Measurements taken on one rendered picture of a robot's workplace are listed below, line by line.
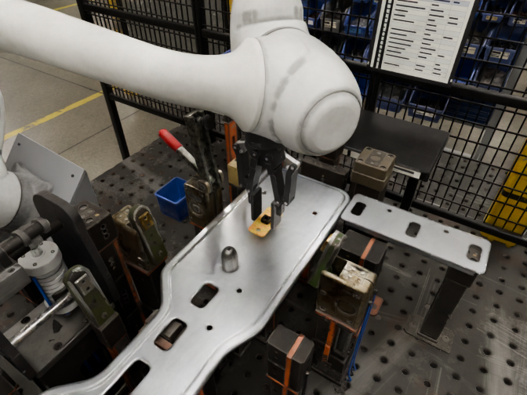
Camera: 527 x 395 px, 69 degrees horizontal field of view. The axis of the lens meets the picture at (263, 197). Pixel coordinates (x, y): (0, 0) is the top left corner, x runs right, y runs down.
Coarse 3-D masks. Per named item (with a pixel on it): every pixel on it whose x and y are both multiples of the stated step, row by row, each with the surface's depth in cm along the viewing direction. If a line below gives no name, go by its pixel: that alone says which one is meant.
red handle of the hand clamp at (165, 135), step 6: (162, 132) 80; (168, 132) 81; (162, 138) 81; (168, 138) 80; (174, 138) 81; (168, 144) 81; (174, 144) 80; (180, 144) 81; (174, 150) 81; (180, 150) 81; (186, 150) 81; (180, 156) 81; (186, 156) 81; (192, 156) 82; (192, 162) 81; (192, 168) 81; (198, 174) 81; (210, 174) 81; (210, 180) 81
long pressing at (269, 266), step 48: (336, 192) 88; (192, 240) 76; (240, 240) 77; (288, 240) 77; (192, 288) 68; (240, 288) 68; (288, 288) 68; (144, 336) 61; (192, 336) 61; (240, 336) 61; (96, 384) 55; (144, 384) 55; (192, 384) 56
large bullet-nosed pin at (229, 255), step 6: (228, 246) 69; (222, 252) 69; (228, 252) 68; (234, 252) 69; (222, 258) 69; (228, 258) 68; (234, 258) 69; (222, 264) 71; (228, 264) 69; (234, 264) 70; (228, 270) 71; (234, 270) 71
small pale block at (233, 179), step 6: (234, 162) 86; (228, 168) 86; (234, 168) 85; (228, 174) 87; (234, 174) 86; (228, 180) 88; (234, 180) 87; (234, 186) 88; (234, 192) 90; (240, 192) 89; (234, 198) 92
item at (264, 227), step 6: (270, 210) 81; (264, 216) 79; (270, 216) 79; (258, 222) 79; (264, 222) 78; (270, 222) 79; (252, 228) 77; (258, 228) 77; (264, 228) 77; (270, 228) 77; (258, 234) 76; (264, 234) 76
